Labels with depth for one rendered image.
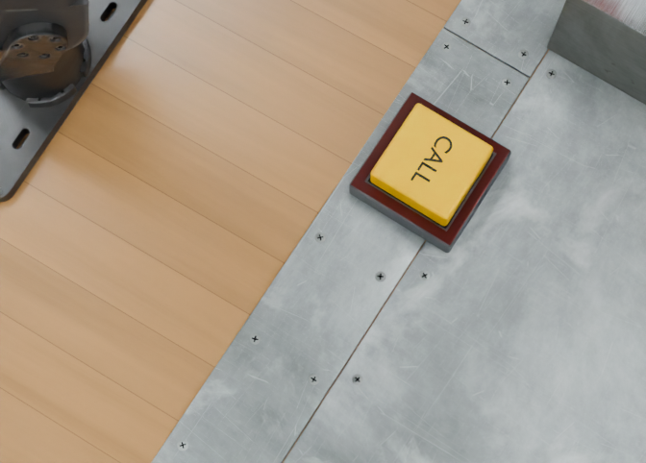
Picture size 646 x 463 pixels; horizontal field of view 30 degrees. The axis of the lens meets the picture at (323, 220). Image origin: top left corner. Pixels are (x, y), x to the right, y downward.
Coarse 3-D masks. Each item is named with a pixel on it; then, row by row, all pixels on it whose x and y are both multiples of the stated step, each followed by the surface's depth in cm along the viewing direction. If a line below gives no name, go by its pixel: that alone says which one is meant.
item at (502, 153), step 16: (416, 96) 82; (400, 112) 82; (464, 128) 81; (384, 144) 81; (496, 144) 81; (368, 160) 81; (496, 160) 81; (368, 192) 80; (480, 192) 80; (400, 208) 80; (464, 208) 80; (416, 224) 80; (432, 224) 80; (448, 240) 79
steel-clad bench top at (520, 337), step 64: (512, 0) 86; (448, 64) 85; (512, 64) 85; (384, 128) 84; (512, 128) 84; (576, 128) 83; (640, 128) 83; (512, 192) 82; (576, 192) 82; (640, 192) 82; (320, 256) 81; (384, 256) 81; (448, 256) 81; (512, 256) 81; (576, 256) 81; (640, 256) 81; (256, 320) 80; (320, 320) 80; (384, 320) 80; (448, 320) 80; (512, 320) 80; (576, 320) 80; (640, 320) 80; (256, 384) 79; (320, 384) 79; (384, 384) 79; (448, 384) 79; (512, 384) 79; (576, 384) 79; (640, 384) 79; (192, 448) 78; (256, 448) 78; (320, 448) 78; (384, 448) 78; (448, 448) 78; (512, 448) 78; (576, 448) 78; (640, 448) 78
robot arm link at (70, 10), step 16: (0, 0) 68; (16, 0) 69; (32, 0) 69; (48, 0) 69; (64, 0) 70; (80, 0) 71; (0, 16) 70; (16, 16) 71; (32, 16) 71; (48, 16) 71; (64, 16) 72; (80, 16) 72; (0, 32) 72; (80, 32) 74; (0, 48) 74
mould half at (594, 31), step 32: (576, 0) 77; (608, 0) 76; (640, 0) 76; (576, 32) 80; (608, 32) 78; (640, 32) 76; (576, 64) 84; (608, 64) 82; (640, 64) 79; (640, 96) 83
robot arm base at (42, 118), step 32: (96, 0) 86; (128, 0) 86; (96, 32) 85; (64, 64) 81; (96, 64) 84; (0, 96) 84; (32, 96) 83; (64, 96) 83; (0, 128) 83; (32, 128) 83; (0, 160) 83; (32, 160) 83; (0, 192) 82
